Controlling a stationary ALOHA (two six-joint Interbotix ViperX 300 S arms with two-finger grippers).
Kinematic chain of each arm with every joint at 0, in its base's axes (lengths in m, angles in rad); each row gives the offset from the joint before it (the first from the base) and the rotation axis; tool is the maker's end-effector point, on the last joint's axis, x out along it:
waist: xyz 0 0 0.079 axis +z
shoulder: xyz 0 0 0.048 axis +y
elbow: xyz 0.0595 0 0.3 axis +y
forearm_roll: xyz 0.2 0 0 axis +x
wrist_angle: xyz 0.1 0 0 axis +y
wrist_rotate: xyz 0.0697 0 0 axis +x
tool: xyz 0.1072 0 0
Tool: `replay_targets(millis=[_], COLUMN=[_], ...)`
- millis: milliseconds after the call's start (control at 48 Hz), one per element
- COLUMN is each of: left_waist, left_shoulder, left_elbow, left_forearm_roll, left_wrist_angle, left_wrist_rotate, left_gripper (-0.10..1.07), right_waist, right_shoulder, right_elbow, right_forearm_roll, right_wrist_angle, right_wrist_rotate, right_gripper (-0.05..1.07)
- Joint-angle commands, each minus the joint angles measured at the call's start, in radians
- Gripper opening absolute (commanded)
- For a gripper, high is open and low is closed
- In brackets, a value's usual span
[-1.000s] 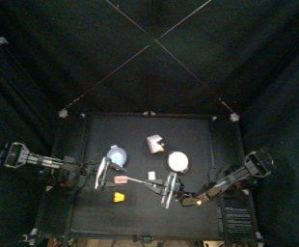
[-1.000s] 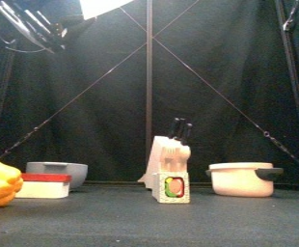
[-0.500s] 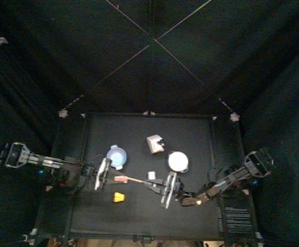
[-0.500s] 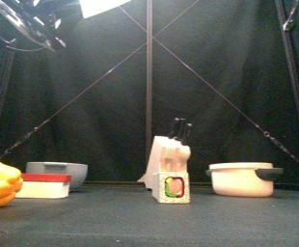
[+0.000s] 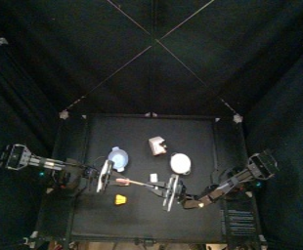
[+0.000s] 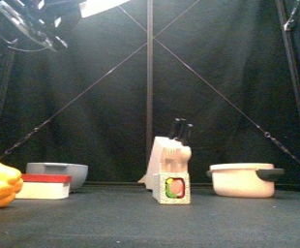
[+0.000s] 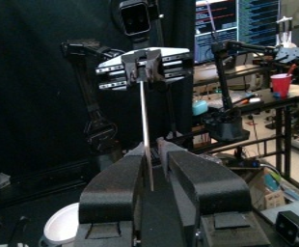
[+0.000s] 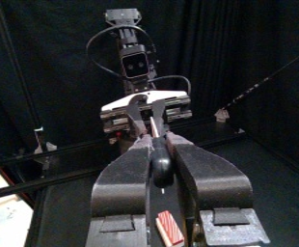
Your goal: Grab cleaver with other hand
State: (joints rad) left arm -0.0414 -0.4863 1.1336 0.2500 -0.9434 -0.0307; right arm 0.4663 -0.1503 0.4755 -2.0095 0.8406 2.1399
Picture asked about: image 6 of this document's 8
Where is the black cloth backdrop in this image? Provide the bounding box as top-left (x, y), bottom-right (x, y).
top-left (0, 0), bottom-right (300, 187)

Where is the pale wooden toy fork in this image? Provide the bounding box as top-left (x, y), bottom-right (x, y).
top-left (160, 145), bottom-right (179, 174)

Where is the pale wooden toy spoon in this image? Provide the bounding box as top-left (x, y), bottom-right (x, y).
top-left (176, 144), bottom-right (193, 174)

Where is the black table edge rail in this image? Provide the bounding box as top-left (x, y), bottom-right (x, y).
top-left (83, 181), bottom-right (300, 189)

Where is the white box with red lid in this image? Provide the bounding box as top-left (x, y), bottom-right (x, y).
top-left (15, 173), bottom-right (74, 201)

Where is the white pot with dark handles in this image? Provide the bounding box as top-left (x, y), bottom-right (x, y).
top-left (205, 162), bottom-right (285, 199)

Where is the black slanted frame pole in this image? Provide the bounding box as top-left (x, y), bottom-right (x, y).
top-left (275, 0), bottom-right (300, 158)

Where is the white speckled utensil holder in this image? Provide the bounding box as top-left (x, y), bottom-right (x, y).
top-left (151, 171), bottom-right (192, 205)

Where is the diagonal steel brace wire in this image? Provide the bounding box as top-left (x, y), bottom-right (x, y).
top-left (0, 0), bottom-right (201, 161)
top-left (118, 4), bottom-right (300, 177)

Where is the silver metal clip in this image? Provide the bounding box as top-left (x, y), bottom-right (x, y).
top-left (284, 13), bottom-right (299, 32)

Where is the grey-blue bowl with handles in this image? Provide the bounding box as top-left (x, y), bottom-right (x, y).
top-left (24, 162), bottom-right (90, 194)

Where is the white wooden knife block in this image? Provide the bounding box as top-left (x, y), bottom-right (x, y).
top-left (144, 136), bottom-right (193, 192)

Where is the black vertical frame pole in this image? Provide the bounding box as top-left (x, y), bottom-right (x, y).
top-left (146, 0), bottom-right (155, 163)

